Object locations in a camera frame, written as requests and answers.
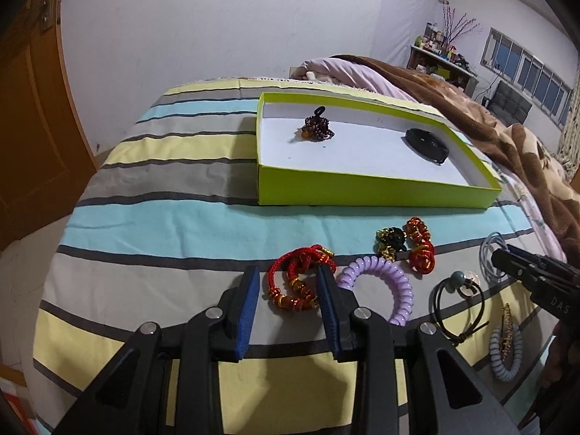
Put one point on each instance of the row of bottles and jars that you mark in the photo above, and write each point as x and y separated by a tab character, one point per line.
435	38

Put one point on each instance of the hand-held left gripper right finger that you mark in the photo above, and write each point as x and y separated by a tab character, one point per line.
330	317

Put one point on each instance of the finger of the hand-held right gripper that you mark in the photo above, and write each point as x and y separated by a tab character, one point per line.
507	265
539	260

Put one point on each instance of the window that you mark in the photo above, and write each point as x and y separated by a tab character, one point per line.
525	65

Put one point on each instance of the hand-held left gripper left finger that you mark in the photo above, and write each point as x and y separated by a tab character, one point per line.
247	317

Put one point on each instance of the wooden shelf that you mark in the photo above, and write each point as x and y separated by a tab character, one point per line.
446	65

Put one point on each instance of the pink quilt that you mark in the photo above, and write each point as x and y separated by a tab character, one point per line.
353	72

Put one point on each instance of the brown patterned blanket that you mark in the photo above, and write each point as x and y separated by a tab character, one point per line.
489	140

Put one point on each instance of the black chair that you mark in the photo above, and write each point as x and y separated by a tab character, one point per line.
512	102

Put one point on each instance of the green cardboard box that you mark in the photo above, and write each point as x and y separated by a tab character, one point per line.
362	185

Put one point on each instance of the patterned curtain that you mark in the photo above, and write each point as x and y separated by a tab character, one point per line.
572	127

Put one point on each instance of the wooden door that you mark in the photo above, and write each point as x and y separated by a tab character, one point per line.
31	122

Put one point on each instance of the pink flower branches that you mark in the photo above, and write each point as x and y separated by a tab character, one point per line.
457	27

